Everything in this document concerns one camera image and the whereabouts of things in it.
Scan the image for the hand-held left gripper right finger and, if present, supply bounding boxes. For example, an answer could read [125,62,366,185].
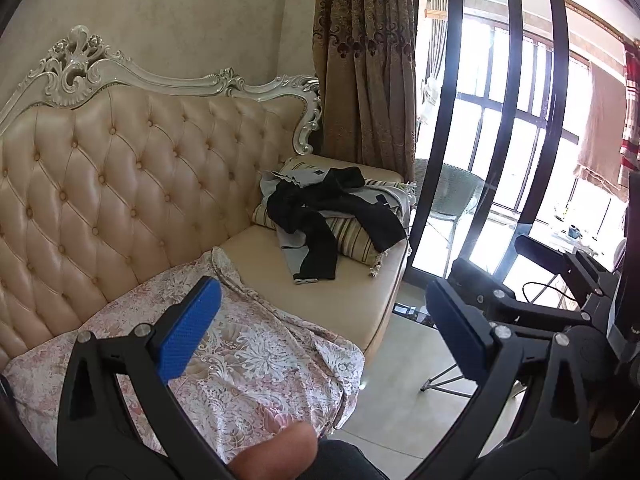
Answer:
[426,278,593,466]

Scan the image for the black and grey garment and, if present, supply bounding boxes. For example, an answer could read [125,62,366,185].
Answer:
[260,157,416,286]

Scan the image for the pink floral blanket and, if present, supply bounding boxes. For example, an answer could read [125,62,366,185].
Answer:
[2,246,366,466]

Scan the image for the pink hanging towel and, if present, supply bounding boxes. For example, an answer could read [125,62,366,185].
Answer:
[575,62,631,192]

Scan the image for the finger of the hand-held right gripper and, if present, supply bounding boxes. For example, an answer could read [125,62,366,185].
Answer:
[447,257,588,331]
[514,234,608,293]

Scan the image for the red striped hanging cloth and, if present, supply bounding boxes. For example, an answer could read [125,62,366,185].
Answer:
[617,42,640,186]

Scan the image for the person's dark shorts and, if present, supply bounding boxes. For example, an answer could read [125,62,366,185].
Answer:
[300,439,396,480]

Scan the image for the brown patterned curtain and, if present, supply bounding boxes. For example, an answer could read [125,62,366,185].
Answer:
[312,0,421,182]

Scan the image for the beige tufted leather sofa back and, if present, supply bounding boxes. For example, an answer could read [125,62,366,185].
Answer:
[0,25,412,378]

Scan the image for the striped fringed cushion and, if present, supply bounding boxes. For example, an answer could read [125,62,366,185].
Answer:
[251,157,415,277]

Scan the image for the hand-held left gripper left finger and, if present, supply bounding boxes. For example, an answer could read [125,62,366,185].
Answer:
[56,276,223,461]

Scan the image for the white hanging cloth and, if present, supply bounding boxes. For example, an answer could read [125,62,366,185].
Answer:
[420,77,442,127]

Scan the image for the black window grille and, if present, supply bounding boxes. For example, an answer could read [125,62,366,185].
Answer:
[457,20,626,221]

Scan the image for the black sliding door frame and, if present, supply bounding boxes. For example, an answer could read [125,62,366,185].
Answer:
[407,0,573,480]

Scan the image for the black pants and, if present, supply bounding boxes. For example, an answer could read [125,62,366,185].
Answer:
[266,166,408,281]

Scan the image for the grey wicker chair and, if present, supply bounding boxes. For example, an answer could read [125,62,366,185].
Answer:
[412,158,486,277]

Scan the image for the glass table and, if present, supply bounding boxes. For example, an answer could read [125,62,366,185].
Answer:
[392,220,626,331]

